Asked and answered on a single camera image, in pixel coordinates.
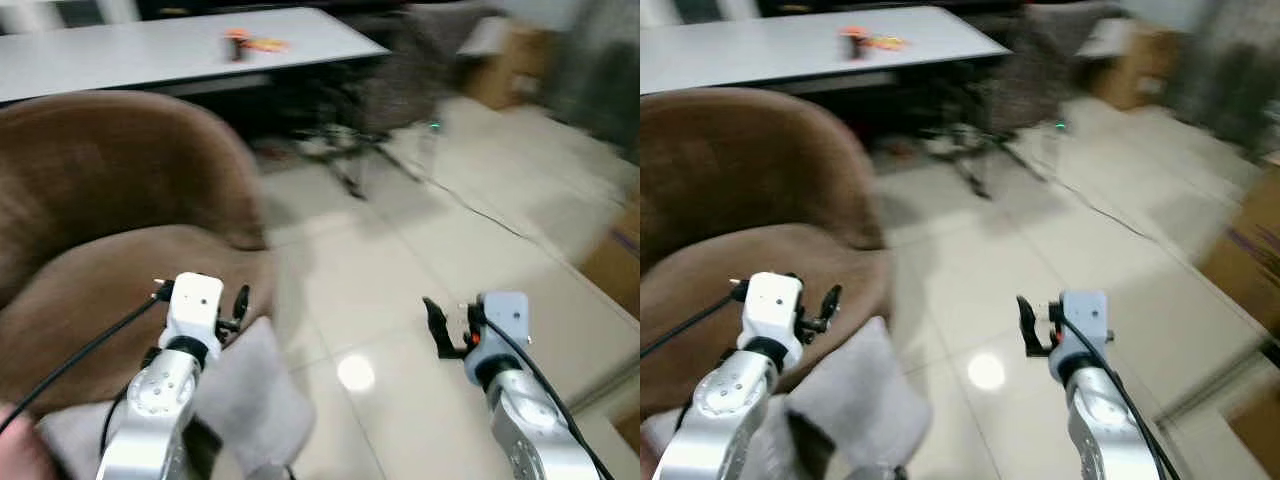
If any cardboard box with white top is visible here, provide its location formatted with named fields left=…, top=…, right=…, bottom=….
left=458, top=16, right=553, bottom=111
left=1088, top=16, right=1184, bottom=112

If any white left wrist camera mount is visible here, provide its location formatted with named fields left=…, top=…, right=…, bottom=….
left=744, top=271, right=807, bottom=347
left=163, top=272, right=226, bottom=348

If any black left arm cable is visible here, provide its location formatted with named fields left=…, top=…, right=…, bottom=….
left=0, top=284, right=173, bottom=433
left=640, top=283, right=751, bottom=359

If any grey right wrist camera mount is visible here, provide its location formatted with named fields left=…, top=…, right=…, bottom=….
left=1049, top=289, right=1112, bottom=363
left=464, top=291, right=532, bottom=368

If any white long table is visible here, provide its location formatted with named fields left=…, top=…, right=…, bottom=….
left=640, top=5, right=1013, bottom=97
left=0, top=7, right=392, bottom=106

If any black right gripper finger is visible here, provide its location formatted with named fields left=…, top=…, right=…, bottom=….
left=1016, top=294, right=1043, bottom=349
left=421, top=296, right=451, bottom=349

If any thin black floor cable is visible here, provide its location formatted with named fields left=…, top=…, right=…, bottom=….
left=1010, top=148, right=1201, bottom=246
left=378, top=148, right=566, bottom=248

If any black tripod stand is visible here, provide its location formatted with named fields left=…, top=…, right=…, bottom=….
left=285, top=95, right=426, bottom=199
left=915, top=90, right=1051, bottom=199

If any grey curtain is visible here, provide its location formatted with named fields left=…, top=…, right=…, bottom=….
left=1170, top=0, right=1280, bottom=161
left=545, top=0, right=641, bottom=166

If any brown velvet armchair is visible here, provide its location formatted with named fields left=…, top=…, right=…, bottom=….
left=640, top=87, right=897, bottom=417
left=0, top=89, right=278, bottom=421

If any brown cardboard box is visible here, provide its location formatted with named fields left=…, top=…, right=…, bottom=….
left=578, top=198, right=641, bottom=321
left=1198, top=150, right=1280, bottom=333

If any dark grey fabric chair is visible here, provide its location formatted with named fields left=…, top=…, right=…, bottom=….
left=985, top=5, right=1126, bottom=136
left=355, top=8, right=506, bottom=136

